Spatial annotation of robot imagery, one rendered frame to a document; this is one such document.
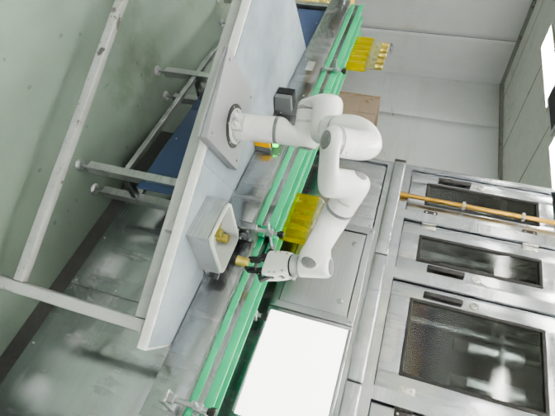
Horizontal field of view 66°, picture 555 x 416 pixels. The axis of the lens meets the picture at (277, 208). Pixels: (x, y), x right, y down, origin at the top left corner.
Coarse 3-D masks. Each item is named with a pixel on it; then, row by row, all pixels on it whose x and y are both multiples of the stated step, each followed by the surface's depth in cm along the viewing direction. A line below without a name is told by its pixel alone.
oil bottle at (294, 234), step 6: (288, 228) 176; (294, 228) 176; (300, 228) 175; (306, 228) 175; (288, 234) 174; (294, 234) 174; (300, 234) 173; (306, 234) 173; (288, 240) 177; (294, 240) 176; (300, 240) 174
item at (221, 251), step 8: (224, 208) 145; (232, 208) 150; (224, 216) 154; (232, 216) 153; (216, 224) 141; (224, 224) 158; (232, 224) 156; (224, 232) 162; (232, 232) 161; (232, 240) 162; (216, 248) 160; (224, 248) 160; (232, 248) 160; (216, 256) 145; (224, 256) 158; (216, 264) 149; (224, 264) 156
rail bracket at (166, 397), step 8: (160, 392) 135; (168, 392) 125; (160, 400) 124; (168, 400) 124; (176, 400) 124; (184, 400) 124; (192, 400) 119; (160, 408) 132; (168, 408) 128; (192, 408) 122; (200, 408) 122
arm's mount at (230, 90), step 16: (224, 48) 139; (224, 64) 137; (224, 80) 139; (240, 80) 153; (224, 96) 141; (240, 96) 155; (208, 112) 134; (224, 112) 143; (208, 128) 133; (224, 128) 144; (208, 144) 139; (224, 144) 146; (240, 144) 162; (224, 160) 153
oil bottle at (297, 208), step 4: (292, 204) 183; (296, 204) 183; (300, 204) 183; (304, 204) 183; (292, 208) 182; (296, 208) 182; (300, 208) 182; (304, 208) 182; (308, 208) 181; (312, 208) 181; (316, 208) 181; (292, 212) 181; (296, 212) 181; (300, 212) 180; (304, 212) 180; (308, 212) 180; (312, 212) 180; (316, 212) 180; (320, 212) 181; (312, 216) 179; (316, 216) 179
